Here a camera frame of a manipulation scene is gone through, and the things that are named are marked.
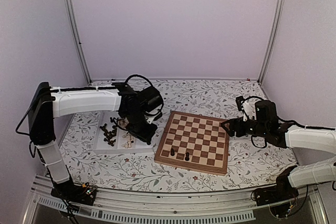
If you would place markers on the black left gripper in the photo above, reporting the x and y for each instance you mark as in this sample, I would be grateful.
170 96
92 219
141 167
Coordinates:
146 137

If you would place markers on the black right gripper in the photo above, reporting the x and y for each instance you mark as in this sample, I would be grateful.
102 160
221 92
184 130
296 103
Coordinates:
233 123

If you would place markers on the white plastic compartment tray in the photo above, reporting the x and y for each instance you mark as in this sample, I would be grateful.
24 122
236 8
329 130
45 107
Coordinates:
100 147

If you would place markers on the dark chess piece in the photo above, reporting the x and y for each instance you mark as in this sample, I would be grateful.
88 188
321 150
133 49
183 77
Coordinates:
172 152
187 156

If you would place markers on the wooden chess board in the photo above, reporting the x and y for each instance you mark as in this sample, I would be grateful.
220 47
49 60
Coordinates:
201 136

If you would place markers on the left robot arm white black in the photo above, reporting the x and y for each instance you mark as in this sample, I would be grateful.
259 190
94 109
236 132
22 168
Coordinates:
139 108

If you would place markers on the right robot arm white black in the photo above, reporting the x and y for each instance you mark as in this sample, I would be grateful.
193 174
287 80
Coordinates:
263 121

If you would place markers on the pile of light chess pieces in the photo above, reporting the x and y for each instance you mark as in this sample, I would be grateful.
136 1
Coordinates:
127 140

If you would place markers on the pile of dark chess pieces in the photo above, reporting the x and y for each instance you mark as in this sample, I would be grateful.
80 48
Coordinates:
110 131

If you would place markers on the floral patterned table cloth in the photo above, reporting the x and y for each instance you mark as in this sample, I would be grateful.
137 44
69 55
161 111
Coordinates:
251 162

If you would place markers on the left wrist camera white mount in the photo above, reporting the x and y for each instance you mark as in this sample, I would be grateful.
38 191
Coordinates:
151 119

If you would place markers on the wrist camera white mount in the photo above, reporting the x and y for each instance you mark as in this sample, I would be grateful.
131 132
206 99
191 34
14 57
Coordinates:
151 119
246 109

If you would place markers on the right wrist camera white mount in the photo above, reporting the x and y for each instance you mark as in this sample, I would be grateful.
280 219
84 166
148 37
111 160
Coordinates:
246 109

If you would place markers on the front aluminium rail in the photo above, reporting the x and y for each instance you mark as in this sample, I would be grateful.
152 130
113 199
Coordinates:
121 206

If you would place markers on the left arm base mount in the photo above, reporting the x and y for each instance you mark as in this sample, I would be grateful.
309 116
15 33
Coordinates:
68 191

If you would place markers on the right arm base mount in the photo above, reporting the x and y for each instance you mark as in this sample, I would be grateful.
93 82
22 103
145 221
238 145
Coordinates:
281 191

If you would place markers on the right aluminium frame post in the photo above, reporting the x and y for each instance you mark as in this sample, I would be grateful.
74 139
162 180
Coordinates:
271 41

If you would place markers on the aluminium frame post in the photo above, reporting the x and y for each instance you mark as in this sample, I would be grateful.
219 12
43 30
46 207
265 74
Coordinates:
77 40
271 41

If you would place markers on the left aluminium frame post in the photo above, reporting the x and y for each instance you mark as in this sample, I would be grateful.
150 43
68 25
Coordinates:
77 40

